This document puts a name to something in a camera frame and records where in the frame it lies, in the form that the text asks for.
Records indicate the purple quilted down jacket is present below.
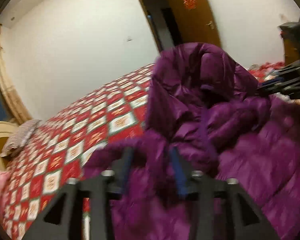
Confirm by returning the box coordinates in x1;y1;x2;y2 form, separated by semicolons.
83;43;300;239

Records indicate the striped grey pillow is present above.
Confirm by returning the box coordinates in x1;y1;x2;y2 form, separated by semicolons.
0;119;41;158

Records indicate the brown wooden door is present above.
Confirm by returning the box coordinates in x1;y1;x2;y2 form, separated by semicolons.
168;0;221;47

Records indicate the red white patterned bedspread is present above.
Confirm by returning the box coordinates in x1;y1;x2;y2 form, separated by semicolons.
0;61;288;240

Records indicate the red paper door decoration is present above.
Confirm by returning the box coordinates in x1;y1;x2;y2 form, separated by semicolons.
183;0;197;10

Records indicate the beige patterned curtain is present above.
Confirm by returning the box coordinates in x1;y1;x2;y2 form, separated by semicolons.
0;24;32;125

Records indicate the metal door handle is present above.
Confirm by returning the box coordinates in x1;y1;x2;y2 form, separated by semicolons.
206;21;215;30

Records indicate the dark wooden door frame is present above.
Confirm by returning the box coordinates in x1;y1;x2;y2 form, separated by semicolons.
134;0;183;53

